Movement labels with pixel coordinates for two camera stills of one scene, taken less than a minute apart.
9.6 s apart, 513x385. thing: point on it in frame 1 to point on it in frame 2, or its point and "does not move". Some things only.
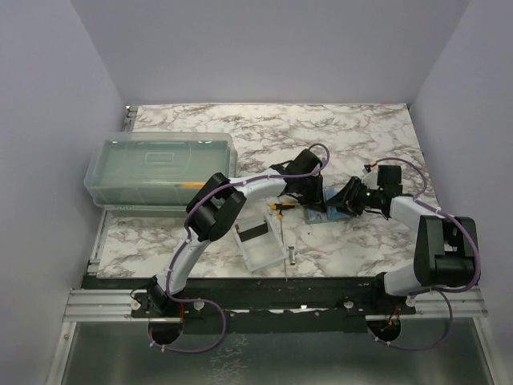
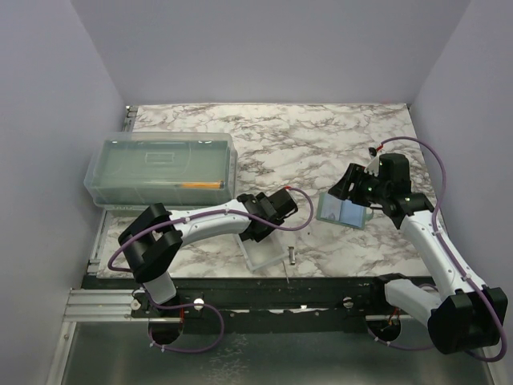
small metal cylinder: (292, 255) does not move
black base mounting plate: (271, 304) does not move
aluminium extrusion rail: (106, 305) does not move
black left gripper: (315, 200) to (259, 237)
